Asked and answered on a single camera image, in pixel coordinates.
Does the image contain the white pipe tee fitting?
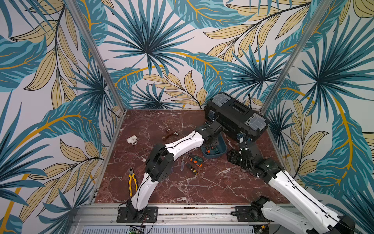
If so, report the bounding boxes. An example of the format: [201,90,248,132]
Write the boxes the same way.
[127,135,138,145]

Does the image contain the black plastic toolbox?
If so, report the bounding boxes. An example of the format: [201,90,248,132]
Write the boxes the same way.
[204,93,269,142]

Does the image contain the aluminium front rail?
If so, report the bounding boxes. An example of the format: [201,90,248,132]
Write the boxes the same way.
[68,204,322,234]

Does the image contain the yellow handle pliers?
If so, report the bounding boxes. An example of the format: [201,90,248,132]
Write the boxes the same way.
[129,167,138,197]

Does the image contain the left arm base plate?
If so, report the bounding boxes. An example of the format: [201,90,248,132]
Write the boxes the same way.
[116,206,158,223]

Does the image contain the teal plastic storage box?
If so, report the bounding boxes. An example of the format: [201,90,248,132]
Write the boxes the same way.
[200,135,227,159]

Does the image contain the green orange ratchet screwdriver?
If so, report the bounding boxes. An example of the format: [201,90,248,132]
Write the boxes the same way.
[188,154,204,167]

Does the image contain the red clear handle screwdriver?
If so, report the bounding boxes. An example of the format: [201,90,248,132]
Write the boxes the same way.
[162,131,179,140]

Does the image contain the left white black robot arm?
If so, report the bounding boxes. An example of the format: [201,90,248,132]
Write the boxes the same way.
[126,121,223,220]

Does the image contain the right aluminium corner post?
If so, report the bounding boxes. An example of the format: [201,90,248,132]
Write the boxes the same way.
[260,0,332,114]

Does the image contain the left aluminium corner post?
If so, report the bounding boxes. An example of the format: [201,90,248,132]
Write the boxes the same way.
[63,0,127,113]

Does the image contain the black yellow stubby screwdriver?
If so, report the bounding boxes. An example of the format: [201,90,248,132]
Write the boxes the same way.
[187,163,198,176]

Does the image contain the blue clear handle screwdriver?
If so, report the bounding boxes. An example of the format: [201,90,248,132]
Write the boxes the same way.
[180,156,185,171]

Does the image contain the aluminium corner post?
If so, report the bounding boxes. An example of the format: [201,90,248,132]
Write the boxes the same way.
[260,0,332,114]
[63,0,127,113]

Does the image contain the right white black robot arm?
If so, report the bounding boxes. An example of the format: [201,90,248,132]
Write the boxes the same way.
[228,133,355,234]

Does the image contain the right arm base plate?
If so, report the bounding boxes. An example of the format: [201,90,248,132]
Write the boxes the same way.
[230,206,272,223]

